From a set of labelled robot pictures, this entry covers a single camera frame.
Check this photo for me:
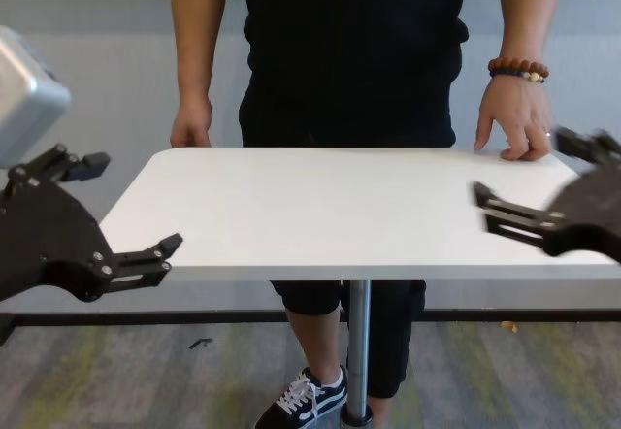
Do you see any person's left hand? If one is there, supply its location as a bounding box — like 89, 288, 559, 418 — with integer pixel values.
474, 77, 554, 162

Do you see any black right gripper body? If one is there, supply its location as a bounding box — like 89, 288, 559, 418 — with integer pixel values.
540, 159, 621, 268

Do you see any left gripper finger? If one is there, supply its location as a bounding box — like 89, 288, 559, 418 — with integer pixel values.
91, 233, 184, 297
21, 143, 112, 183

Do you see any person's right lower leg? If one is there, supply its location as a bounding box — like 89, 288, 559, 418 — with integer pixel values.
286, 308, 344, 377

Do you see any person's leg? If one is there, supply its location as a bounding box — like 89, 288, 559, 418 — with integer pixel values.
286, 308, 344, 377
367, 394, 392, 429

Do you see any brown wooden bead bracelet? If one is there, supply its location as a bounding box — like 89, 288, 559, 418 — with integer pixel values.
487, 57, 550, 83

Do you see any person's left lower leg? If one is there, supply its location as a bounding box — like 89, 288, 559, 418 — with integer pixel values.
367, 394, 392, 429

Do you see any person's right black sneaker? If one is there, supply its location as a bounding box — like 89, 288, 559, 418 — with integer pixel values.
253, 364, 349, 429

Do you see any person in black shirt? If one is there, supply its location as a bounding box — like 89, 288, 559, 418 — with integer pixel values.
169, 0, 506, 110

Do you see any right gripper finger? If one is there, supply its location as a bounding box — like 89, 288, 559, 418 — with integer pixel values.
471, 181, 567, 251
552, 126, 621, 167

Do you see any white pedestal rolling table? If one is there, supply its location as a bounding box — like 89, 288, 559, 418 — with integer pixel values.
98, 146, 621, 429

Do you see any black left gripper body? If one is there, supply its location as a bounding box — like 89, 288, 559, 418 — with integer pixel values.
0, 166, 117, 304

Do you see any person's left forearm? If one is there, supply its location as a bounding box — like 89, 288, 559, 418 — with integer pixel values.
497, 0, 564, 64

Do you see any person's right forearm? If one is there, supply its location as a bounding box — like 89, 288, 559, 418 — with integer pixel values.
170, 0, 232, 105

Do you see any person's right hand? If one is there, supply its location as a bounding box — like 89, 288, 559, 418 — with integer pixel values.
169, 96, 213, 149

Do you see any person in black clothes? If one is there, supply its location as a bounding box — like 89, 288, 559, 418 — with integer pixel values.
239, 74, 457, 400

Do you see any dark blue bead bracelet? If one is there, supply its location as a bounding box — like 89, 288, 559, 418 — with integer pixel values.
489, 68, 530, 81

